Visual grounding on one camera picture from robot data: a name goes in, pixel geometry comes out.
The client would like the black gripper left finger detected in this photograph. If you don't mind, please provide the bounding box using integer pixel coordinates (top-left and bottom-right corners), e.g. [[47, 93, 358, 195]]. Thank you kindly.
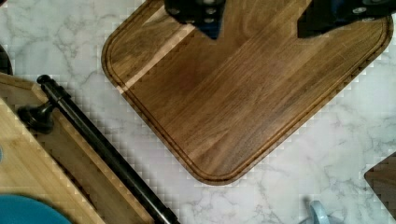
[[163, 0, 226, 40]]

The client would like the dark wooden box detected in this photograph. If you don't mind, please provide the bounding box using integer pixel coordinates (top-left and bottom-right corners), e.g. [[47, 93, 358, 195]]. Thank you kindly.
[[364, 153, 396, 218]]

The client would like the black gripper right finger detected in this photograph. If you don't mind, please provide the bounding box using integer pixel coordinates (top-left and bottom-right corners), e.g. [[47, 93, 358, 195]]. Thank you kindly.
[[297, 0, 396, 38]]

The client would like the dark wooden cutting board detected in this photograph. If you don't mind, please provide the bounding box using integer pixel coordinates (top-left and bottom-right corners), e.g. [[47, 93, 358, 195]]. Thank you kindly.
[[102, 0, 393, 185]]

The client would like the bamboo drawer cabinet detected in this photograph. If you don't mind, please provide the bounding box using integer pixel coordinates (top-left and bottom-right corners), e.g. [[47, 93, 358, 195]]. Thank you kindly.
[[1, 75, 154, 224]]

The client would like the blue round plate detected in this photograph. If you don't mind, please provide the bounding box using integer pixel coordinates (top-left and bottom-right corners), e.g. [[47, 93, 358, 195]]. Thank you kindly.
[[0, 194, 72, 224]]

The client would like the light blue mug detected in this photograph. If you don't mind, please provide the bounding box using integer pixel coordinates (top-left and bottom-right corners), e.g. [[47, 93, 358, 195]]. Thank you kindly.
[[299, 201, 345, 224]]

